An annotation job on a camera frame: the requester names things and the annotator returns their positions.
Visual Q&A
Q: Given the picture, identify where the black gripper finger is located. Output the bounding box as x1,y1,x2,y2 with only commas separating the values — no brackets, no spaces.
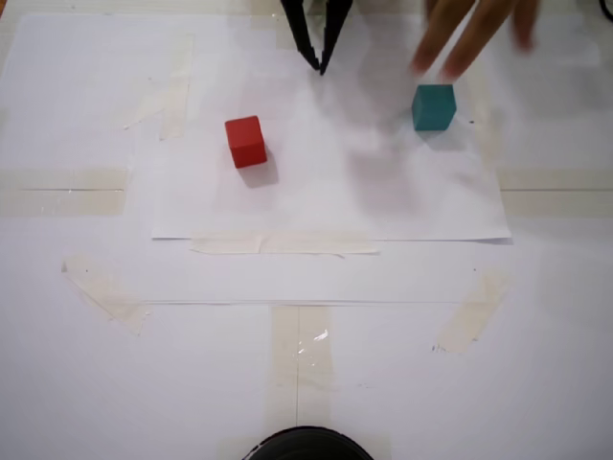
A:
280,0,323,74
318,0,356,77

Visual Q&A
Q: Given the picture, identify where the red wooden cube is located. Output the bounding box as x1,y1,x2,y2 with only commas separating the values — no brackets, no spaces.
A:
224,114,268,170

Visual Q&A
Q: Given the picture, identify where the teal blue wooden cube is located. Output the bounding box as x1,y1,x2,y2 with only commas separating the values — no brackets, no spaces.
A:
411,83,458,133

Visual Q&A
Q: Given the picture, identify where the bare human hand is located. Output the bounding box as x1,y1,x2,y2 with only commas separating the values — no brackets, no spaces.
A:
408,0,538,83

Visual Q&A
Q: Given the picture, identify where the small white paper sheet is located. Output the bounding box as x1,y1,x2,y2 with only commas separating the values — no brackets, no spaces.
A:
143,47,512,245

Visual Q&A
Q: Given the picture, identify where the black round camera base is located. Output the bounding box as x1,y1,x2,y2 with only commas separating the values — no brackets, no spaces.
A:
243,425,375,460

